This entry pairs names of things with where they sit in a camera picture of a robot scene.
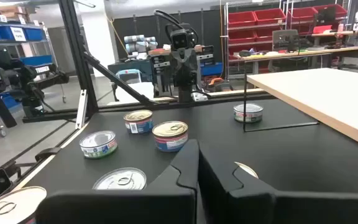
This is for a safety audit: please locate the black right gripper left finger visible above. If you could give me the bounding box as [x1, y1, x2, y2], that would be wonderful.
[35, 139, 200, 224]

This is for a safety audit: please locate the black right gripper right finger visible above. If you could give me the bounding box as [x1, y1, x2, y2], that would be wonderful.
[198, 142, 358, 224]

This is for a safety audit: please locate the blue label seafood can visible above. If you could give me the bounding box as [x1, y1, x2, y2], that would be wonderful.
[122, 109, 154, 134]
[0, 185, 48, 224]
[152, 120, 189, 153]
[234, 161, 260, 180]

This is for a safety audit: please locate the green label seafood can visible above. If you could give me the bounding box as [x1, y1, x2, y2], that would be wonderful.
[79, 130, 119, 159]
[232, 103, 264, 123]

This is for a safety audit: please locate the red label seafood can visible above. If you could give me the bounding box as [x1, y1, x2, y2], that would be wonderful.
[92, 167, 147, 190]

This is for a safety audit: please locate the wooden shelf with black legs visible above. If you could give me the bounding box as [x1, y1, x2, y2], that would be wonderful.
[242, 60, 358, 153]

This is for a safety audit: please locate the blue box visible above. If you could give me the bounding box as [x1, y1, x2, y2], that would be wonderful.
[200, 62, 224, 77]

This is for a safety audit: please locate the metal rack for red bins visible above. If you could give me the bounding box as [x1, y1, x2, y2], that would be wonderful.
[224, 1, 351, 78]

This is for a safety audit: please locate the red storage bin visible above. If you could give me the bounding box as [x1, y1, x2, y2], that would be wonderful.
[313, 3, 348, 19]
[287, 6, 319, 22]
[227, 29, 257, 44]
[253, 8, 287, 26]
[255, 26, 287, 42]
[227, 11, 257, 28]

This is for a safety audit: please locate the black table mat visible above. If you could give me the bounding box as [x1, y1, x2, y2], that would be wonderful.
[23, 96, 358, 200]

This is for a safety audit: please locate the black edge clamp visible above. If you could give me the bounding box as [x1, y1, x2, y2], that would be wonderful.
[35, 146, 62, 162]

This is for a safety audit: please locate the silver aluminium profile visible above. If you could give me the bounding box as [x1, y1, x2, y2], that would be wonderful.
[75, 89, 89, 130]

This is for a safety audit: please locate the wooden workbench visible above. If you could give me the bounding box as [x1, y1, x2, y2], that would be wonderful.
[228, 45, 358, 75]

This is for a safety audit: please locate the black background robot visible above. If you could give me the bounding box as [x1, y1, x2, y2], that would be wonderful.
[0, 46, 70, 129]

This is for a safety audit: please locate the gray metal storage rack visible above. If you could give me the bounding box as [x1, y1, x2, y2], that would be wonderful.
[0, 12, 60, 103]

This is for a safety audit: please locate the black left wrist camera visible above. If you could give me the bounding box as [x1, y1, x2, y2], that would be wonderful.
[170, 28, 190, 50]

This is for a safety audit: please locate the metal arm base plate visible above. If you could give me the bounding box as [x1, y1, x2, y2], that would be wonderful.
[191, 91, 210, 102]

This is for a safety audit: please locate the black aluminium rig frame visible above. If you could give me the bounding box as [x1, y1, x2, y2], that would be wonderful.
[22, 0, 278, 124]

